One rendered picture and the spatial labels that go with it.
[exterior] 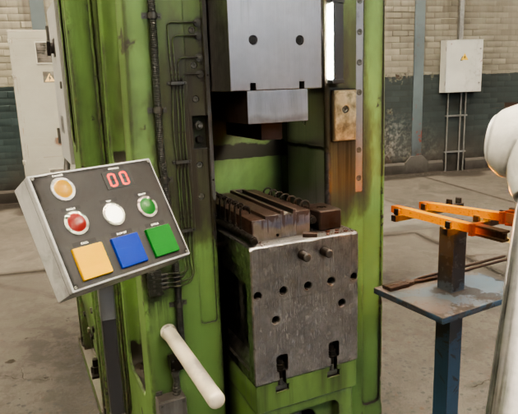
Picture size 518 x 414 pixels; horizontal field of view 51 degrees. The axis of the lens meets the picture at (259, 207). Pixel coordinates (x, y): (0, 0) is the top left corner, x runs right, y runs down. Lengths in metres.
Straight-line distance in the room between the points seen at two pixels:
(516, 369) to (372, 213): 1.26
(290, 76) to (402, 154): 6.95
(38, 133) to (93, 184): 5.59
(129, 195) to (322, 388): 0.93
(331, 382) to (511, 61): 7.99
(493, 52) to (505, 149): 8.32
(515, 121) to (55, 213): 0.94
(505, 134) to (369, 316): 1.33
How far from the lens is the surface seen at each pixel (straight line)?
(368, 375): 2.28
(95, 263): 1.27
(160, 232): 1.38
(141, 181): 1.43
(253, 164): 2.14
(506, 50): 9.40
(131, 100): 1.63
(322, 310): 1.77
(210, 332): 1.86
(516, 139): 0.96
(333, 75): 1.85
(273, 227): 1.67
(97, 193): 1.35
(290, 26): 1.66
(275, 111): 1.63
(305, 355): 1.80
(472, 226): 1.60
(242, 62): 1.58
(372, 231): 2.06
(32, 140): 6.95
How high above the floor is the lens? 1.37
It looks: 12 degrees down
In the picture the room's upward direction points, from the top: 2 degrees counter-clockwise
